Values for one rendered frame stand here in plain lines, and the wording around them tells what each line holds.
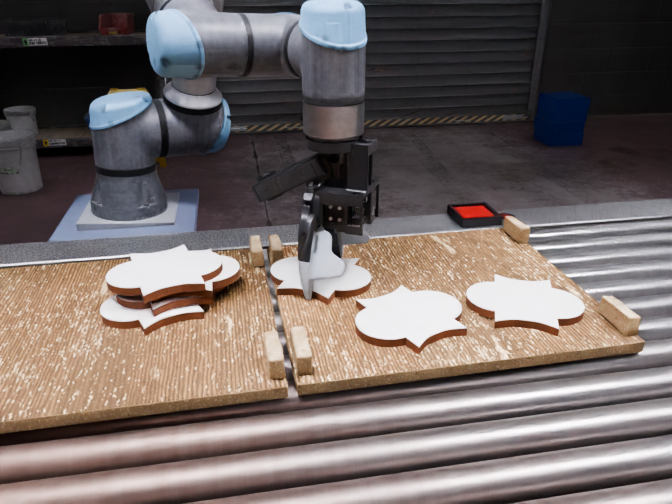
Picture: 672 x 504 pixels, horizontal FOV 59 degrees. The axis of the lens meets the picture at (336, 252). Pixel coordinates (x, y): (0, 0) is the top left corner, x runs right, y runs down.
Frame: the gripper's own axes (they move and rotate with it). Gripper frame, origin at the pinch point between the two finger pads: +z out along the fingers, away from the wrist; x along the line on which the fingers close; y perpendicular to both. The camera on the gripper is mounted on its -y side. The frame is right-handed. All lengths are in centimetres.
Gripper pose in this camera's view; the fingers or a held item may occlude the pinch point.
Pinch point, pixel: (320, 275)
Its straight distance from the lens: 82.3
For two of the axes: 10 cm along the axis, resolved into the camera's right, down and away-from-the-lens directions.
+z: 0.0, 9.0, 4.3
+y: 9.3, 1.5, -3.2
